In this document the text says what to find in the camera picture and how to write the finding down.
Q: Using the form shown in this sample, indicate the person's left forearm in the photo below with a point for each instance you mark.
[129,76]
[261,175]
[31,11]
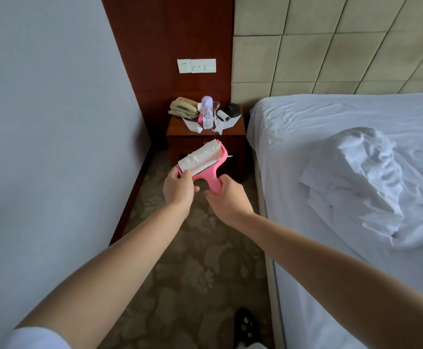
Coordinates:
[102,280]

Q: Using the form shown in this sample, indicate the pink lint roller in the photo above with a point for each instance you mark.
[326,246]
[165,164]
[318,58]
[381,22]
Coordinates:
[200,156]

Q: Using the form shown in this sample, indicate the dark wooden wall panel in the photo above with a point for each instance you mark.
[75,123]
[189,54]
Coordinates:
[146,40]

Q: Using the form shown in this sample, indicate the white duvet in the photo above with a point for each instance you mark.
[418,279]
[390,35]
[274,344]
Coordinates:
[371,185]

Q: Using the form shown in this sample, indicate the person's left hand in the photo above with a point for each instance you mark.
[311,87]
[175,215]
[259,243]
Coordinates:
[179,191]

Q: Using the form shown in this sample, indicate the person's black right shoe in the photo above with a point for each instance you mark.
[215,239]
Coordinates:
[245,327]

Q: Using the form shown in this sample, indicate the white paper roll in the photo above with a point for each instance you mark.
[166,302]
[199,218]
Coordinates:
[222,116]

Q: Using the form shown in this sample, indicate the person's right hand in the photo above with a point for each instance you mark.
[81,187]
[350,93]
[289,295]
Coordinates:
[232,203]

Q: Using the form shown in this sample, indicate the black round object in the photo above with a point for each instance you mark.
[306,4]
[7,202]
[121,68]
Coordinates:
[231,109]

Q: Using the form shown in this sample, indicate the beige padded headboard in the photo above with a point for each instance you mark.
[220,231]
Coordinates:
[328,40]

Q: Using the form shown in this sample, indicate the dark wooden nightstand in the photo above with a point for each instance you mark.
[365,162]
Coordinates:
[179,141]

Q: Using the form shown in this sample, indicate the person's white shirt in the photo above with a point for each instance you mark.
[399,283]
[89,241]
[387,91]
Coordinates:
[33,338]

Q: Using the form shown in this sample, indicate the beige telephone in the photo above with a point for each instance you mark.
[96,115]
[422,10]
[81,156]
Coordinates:
[184,107]

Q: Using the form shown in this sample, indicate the white wall switch panel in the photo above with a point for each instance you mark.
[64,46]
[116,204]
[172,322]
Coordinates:
[197,65]

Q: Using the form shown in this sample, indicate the white bed sheet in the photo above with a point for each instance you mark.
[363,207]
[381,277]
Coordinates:
[306,120]

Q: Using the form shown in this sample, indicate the person's right forearm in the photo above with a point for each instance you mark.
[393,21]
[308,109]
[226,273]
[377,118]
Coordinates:
[342,280]

